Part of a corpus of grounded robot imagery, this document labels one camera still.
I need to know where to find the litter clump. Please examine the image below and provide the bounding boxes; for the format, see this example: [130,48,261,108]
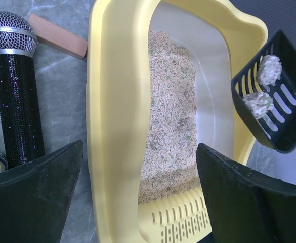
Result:
[242,91,274,120]
[256,55,282,85]

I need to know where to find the yellow litter box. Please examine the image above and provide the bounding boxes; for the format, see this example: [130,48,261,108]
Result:
[86,0,269,243]

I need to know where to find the wooden block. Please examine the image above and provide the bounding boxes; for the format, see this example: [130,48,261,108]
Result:
[28,13,88,60]

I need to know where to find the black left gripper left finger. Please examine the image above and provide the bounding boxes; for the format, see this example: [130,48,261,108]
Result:
[0,140,83,242]

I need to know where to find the black glitter microphone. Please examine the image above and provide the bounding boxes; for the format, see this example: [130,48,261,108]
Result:
[0,11,45,168]

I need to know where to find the cat litter pellets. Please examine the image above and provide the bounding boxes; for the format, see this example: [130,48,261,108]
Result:
[138,30,197,204]

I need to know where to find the grey trash bin with bag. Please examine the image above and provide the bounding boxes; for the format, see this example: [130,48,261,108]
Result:
[232,0,296,49]

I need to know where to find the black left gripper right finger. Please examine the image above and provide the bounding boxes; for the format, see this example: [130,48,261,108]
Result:
[196,143,296,242]

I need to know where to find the upper litter clump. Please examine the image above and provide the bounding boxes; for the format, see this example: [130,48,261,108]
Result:
[256,55,282,85]

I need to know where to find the lower litter clump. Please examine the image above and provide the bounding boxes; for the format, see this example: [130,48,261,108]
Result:
[242,91,274,120]

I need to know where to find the black slotted litter scoop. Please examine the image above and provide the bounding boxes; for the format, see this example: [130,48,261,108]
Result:
[231,30,296,153]

